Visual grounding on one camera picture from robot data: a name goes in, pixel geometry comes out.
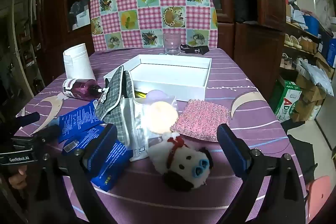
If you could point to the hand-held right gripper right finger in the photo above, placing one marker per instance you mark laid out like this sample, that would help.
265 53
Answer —
231 150

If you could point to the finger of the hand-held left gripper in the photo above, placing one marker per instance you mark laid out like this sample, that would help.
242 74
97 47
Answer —
50 132
29 118

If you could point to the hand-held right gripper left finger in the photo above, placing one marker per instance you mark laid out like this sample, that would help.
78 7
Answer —
105 145

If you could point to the blue packet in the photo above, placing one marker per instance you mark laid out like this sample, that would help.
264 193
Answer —
76 119
113 161

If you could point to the clear bag of powder puffs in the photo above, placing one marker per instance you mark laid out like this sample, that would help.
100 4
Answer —
139 121

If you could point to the pink glitter scrub cloth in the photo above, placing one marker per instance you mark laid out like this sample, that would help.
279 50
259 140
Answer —
202 119

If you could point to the white plush dog toy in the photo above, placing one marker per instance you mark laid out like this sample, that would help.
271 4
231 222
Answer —
183 161

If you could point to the grey plaid pouch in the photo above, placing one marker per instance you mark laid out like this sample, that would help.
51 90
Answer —
118 92

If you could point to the white shallow box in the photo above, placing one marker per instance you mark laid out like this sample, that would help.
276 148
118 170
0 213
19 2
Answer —
170 74

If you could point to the purple bottle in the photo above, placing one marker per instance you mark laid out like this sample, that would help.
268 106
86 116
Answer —
78 88

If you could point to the black cloth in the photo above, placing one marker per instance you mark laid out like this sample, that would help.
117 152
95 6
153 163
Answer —
302 150

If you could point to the white paper roll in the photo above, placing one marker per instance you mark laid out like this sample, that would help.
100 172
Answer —
77 64

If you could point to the green and white carton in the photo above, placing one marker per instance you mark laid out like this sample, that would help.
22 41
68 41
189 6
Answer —
287 100

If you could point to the pile of cardboard boxes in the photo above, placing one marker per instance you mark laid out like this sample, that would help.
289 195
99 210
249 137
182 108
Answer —
307 100

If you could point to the pink plastic stool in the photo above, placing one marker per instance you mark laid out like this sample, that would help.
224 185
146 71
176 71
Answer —
319 195

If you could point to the white sneakers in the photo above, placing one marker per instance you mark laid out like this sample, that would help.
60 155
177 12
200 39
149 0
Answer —
286 61

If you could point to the black clip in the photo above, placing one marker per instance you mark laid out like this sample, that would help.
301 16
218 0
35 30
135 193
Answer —
195 49

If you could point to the grey plastic mailer bag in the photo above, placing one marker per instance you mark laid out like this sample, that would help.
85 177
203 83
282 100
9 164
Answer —
315 77

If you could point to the dark wooden cabinet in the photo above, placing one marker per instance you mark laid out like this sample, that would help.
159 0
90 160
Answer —
246 37

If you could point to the clear glass cup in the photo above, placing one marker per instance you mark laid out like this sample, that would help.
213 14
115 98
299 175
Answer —
172 45

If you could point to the storage shelf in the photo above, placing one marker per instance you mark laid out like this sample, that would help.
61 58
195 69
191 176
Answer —
302 52

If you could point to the beige slippers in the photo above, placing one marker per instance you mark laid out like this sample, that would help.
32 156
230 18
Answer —
290 40

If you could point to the brown shoes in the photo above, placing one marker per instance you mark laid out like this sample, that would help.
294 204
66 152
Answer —
305 43

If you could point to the blue box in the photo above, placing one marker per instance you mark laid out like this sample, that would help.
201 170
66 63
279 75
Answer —
329 52

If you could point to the blue storage bin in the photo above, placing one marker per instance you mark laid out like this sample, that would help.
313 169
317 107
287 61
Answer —
311 24

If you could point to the pink checkered chair cover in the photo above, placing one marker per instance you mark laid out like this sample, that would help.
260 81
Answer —
157 3

